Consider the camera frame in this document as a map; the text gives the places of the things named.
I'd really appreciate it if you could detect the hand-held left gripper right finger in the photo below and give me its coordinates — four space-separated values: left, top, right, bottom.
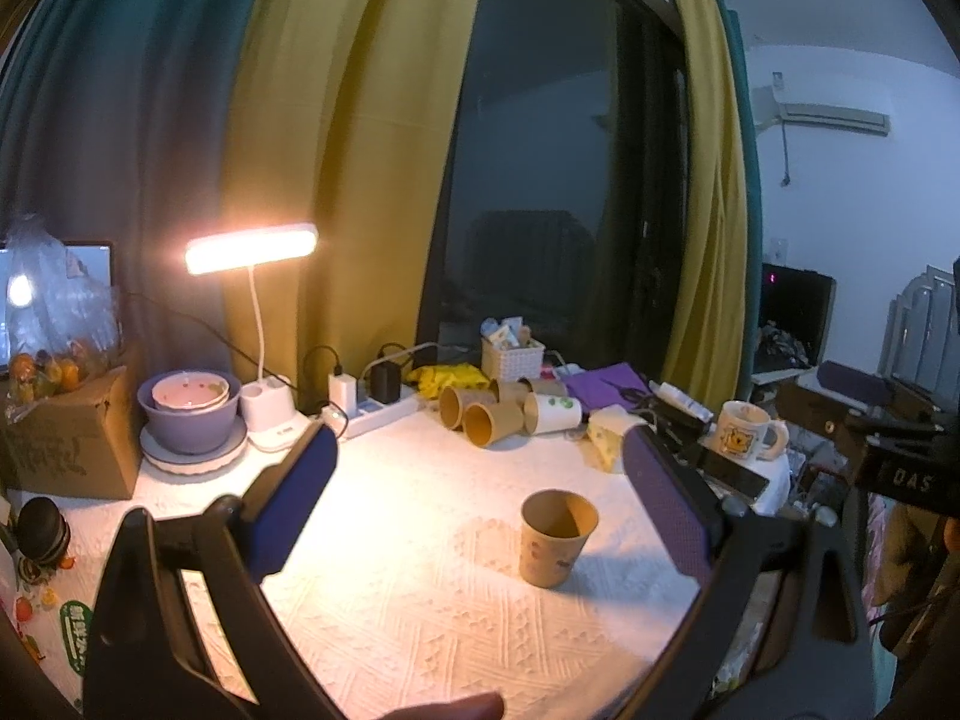
592 425 880 720

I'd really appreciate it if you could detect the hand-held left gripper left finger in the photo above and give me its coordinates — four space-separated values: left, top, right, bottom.
82 420 355 720

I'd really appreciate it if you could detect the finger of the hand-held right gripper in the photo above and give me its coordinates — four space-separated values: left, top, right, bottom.
846 409 947 442
816 361 895 407

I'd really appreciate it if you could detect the brown printed paper cup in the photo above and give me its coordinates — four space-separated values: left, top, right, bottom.
520 489 601 590

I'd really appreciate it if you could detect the white green-print paper cup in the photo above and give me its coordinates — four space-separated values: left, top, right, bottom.
523 392 584 437

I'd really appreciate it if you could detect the person's left hand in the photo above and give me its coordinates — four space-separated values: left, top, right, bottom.
371 692 507 720

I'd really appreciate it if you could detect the black phone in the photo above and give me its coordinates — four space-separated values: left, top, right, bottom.
700 446 770 500

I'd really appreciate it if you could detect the black monitor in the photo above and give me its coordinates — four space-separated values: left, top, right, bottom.
753 263 838 377

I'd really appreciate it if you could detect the white plate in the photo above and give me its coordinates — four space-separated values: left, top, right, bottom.
139 416 249 478

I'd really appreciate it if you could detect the white cartoon mug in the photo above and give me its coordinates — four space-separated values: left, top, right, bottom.
709 401 791 464

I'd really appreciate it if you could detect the white tube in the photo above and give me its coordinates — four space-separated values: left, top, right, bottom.
650 381 714 422

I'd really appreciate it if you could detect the white power strip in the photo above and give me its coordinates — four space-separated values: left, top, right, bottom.
322 382 421 440

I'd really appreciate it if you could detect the purple bowl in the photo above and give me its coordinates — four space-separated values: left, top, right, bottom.
137 371 243 455

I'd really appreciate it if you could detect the white textured tablecloth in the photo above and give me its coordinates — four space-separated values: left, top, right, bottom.
15 388 790 720

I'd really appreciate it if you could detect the pink dotted bowl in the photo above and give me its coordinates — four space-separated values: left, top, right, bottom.
152 373 230 414

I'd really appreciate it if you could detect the yellow cloth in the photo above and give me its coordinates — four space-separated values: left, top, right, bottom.
405 364 497 399

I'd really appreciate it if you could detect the white woven basket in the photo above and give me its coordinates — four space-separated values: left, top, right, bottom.
481 337 547 383

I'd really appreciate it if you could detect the cardboard box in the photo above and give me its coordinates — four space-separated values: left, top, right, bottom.
0 366 143 500

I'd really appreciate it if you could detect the narrow yellow curtain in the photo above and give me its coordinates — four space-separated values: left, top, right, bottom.
663 0 752 392

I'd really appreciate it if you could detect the black round case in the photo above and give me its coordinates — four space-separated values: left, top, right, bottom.
16 497 73 564

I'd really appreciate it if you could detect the white desk lamp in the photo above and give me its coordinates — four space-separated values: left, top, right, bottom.
184 222 319 454

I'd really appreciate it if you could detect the green label snack packet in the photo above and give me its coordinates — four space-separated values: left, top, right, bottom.
0 555 95 700

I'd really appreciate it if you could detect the white air conditioner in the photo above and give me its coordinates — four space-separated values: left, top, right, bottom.
750 82 893 138

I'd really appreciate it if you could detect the clear plastic fruit bag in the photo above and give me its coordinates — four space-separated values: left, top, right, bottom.
0 214 125 400

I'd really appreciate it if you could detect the wide yellow curtain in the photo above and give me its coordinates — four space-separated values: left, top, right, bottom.
221 0 493 412

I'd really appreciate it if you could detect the dark glass window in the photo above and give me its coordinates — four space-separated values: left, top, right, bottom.
416 0 692 385

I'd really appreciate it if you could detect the teal curtain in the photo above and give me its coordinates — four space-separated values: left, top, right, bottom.
0 0 280 391

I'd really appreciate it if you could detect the black cable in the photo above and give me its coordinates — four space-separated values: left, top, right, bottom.
120 291 301 393

